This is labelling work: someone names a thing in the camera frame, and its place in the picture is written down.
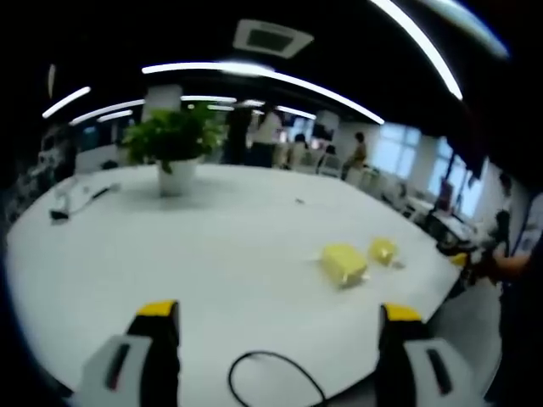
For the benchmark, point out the green leafy plant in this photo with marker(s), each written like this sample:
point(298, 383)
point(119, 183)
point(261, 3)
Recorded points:
point(169, 135)

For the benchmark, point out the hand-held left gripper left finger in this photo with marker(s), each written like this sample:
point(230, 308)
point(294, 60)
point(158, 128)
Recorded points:
point(127, 373)

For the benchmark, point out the bright window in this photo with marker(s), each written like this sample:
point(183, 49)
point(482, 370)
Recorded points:
point(399, 148)

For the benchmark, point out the small yellow silicone block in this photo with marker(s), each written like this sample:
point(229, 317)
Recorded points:
point(383, 251)

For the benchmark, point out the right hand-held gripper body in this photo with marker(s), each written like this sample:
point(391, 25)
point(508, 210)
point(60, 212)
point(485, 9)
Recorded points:
point(477, 265)

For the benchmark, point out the person's own body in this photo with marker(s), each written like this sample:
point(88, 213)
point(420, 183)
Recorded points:
point(524, 237)

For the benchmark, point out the large yellow silicone block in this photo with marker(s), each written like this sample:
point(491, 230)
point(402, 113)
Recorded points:
point(343, 263)

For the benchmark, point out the white plant pot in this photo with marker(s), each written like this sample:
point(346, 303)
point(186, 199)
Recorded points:
point(177, 177)

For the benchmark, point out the white pillar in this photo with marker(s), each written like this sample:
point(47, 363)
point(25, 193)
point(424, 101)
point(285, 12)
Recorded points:
point(161, 102)

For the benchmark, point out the ceiling air conditioner vent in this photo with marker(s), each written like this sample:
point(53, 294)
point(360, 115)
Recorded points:
point(271, 38)

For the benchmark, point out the black office chair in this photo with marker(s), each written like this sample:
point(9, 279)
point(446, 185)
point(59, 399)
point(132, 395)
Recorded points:
point(449, 233)

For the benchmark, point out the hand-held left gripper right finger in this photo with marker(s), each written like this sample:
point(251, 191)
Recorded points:
point(424, 373)

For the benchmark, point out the long ceiling light strip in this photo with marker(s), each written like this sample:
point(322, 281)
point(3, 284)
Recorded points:
point(271, 76)
point(424, 42)

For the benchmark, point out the short ceiling light strip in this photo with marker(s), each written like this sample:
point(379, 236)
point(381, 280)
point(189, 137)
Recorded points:
point(106, 111)
point(68, 102)

